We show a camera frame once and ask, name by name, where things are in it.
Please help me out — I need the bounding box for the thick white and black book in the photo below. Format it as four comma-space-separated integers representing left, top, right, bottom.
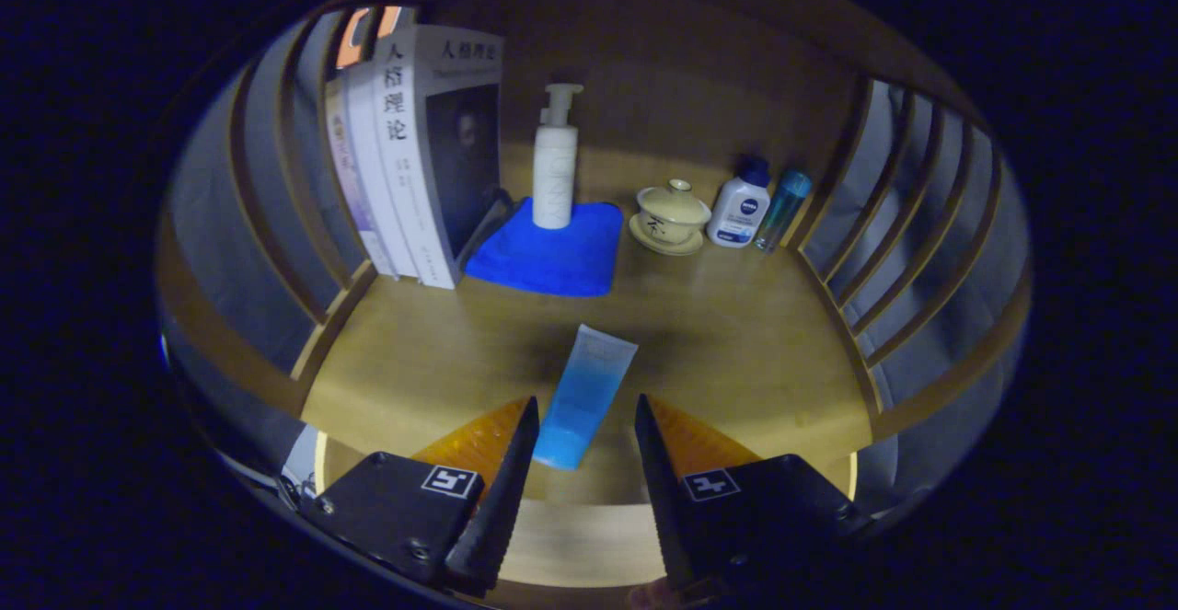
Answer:
373, 25, 505, 290

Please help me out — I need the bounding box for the teal bottle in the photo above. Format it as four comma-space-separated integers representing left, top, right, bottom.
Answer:
755, 169, 814, 253

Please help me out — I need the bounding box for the wooden countertop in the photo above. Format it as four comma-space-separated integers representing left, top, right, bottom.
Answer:
299, 145, 875, 510

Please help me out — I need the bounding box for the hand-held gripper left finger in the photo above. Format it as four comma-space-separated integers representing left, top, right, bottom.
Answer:
299, 396, 541, 597

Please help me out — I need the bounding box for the wooden cabinet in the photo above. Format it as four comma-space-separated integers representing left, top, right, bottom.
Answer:
156, 0, 1032, 537

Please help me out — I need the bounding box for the thin purple book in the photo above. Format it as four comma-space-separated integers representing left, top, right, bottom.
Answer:
324, 76, 398, 278

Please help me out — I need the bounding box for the blue squeeze tube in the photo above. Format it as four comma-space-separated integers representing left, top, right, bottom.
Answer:
532, 323, 639, 471

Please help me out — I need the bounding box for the white pump bottle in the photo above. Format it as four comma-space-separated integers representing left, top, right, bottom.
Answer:
533, 84, 584, 230

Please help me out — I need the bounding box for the white lotion bottle blue cap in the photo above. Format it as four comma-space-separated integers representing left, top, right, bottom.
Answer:
706, 157, 772, 249

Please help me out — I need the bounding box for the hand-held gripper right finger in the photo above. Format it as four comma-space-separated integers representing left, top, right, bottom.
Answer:
634, 394, 871, 597

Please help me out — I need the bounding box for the thin white book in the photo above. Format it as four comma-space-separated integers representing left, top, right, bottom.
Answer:
345, 40, 422, 280

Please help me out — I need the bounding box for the folded blue cloth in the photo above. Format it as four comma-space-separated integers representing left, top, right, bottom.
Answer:
464, 196, 625, 298

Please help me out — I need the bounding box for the beige lidded teacup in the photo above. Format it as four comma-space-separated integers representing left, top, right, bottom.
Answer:
629, 178, 712, 257

